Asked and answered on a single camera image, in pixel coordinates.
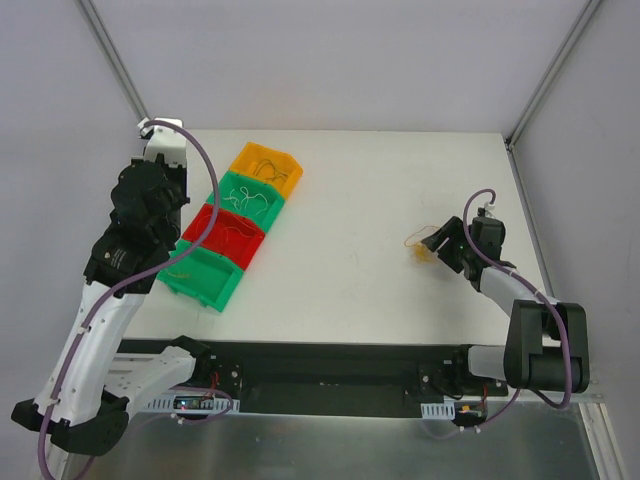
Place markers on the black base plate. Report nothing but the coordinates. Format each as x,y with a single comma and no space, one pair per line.
356,380

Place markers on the left white cable duct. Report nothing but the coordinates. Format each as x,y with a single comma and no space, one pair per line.
191,404

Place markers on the right white cable duct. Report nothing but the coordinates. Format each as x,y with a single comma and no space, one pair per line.
438,411

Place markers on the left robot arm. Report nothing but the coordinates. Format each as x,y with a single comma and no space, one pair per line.
80,410

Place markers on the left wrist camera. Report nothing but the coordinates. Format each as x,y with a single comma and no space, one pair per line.
163,141

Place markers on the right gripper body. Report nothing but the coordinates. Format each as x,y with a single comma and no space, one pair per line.
451,245

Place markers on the upper green plastic bin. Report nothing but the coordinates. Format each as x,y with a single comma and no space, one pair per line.
250,199

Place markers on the white cable duct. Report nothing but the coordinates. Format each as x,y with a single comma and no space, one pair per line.
438,411
191,404

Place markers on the left aluminium frame post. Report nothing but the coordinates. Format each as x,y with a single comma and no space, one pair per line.
109,50

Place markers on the right aluminium frame post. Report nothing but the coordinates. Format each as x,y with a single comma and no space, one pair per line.
554,70

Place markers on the lower green plastic bin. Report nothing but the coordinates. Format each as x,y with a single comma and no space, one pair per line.
204,276

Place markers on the green plastic bin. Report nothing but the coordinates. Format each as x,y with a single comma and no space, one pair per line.
250,199
204,276

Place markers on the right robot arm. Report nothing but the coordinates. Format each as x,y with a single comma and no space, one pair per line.
546,340

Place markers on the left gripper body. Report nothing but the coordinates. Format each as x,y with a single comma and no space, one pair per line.
175,176

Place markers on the orange plastic bin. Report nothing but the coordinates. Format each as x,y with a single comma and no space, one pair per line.
275,168

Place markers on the aluminium frame post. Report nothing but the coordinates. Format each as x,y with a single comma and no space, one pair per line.
109,50
554,70

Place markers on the red plastic bin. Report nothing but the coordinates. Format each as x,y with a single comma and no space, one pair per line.
234,237

